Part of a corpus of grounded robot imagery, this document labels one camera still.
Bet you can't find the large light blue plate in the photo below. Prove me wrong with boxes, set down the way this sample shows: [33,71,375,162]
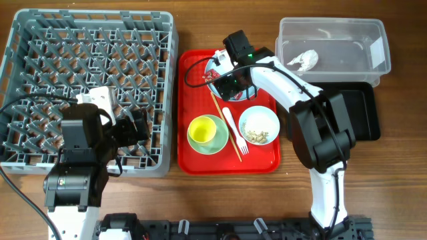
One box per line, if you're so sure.
[202,55,258,102]

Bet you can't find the red snack wrapper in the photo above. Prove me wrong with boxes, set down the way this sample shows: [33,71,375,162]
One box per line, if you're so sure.
[202,69,243,101]

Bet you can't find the wooden chopstick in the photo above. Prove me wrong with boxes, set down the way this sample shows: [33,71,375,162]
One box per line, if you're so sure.
[209,91,243,163]

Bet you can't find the small light blue bowl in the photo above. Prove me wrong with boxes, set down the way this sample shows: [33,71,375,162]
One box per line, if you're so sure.
[238,105,280,146]

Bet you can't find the food scraps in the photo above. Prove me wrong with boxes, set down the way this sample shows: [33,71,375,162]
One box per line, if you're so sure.
[242,122,269,145]

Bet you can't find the yellow plastic cup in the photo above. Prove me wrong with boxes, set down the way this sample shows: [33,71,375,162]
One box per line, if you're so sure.
[188,115,217,145]

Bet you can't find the white plastic fork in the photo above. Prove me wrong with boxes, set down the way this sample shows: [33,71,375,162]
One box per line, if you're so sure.
[222,107,249,155]

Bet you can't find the green bowl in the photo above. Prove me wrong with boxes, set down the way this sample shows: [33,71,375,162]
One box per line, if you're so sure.
[187,115,229,155]

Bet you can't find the white napkin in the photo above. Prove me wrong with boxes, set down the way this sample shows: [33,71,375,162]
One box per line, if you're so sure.
[287,49,319,71]

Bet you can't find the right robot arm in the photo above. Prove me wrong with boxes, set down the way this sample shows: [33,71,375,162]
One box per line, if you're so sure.
[210,30,356,235]

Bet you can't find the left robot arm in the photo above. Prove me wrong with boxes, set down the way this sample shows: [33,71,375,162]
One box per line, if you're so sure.
[43,103,149,239]

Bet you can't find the grey plastic dishwasher rack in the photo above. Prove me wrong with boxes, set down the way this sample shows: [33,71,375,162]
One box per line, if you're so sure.
[1,9,179,177]

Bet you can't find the red plastic tray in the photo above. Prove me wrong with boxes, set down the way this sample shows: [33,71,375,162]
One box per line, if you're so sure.
[177,50,281,175]

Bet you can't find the clear plastic bin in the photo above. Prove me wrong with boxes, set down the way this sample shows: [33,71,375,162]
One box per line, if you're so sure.
[275,17,391,87]

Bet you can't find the black rectangular tray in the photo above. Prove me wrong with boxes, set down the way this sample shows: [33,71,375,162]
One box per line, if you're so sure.
[312,82,380,141]

